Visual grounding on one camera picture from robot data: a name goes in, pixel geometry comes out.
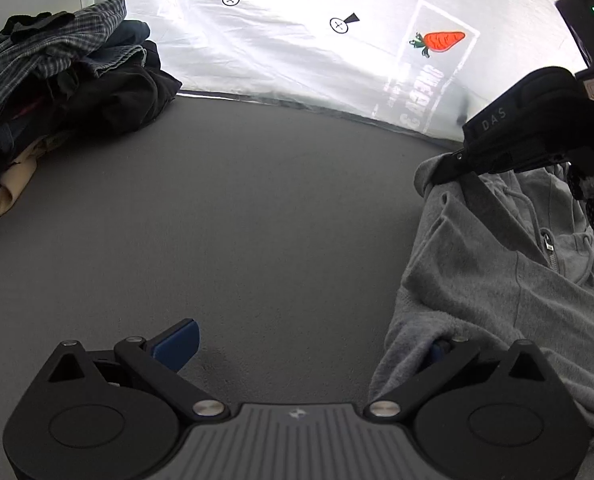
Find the blue plaid shirt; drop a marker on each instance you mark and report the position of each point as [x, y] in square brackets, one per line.
[32, 62]

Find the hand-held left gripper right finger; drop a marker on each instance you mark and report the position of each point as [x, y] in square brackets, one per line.
[442, 351]

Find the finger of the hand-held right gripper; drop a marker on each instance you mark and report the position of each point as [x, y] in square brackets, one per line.
[452, 167]

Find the white printed sheet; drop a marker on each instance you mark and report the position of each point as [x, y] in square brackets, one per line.
[327, 45]

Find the beige cloth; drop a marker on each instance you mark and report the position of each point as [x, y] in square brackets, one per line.
[7, 190]

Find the dark blue garment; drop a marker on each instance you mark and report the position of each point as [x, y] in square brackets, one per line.
[127, 35]

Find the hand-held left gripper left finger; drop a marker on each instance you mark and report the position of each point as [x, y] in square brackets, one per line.
[179, 342]

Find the grey zip hoodie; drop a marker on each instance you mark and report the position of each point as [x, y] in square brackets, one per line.
[497, 260]

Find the black garment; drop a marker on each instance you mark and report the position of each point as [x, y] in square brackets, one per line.
[117, 95]
[37, 24]

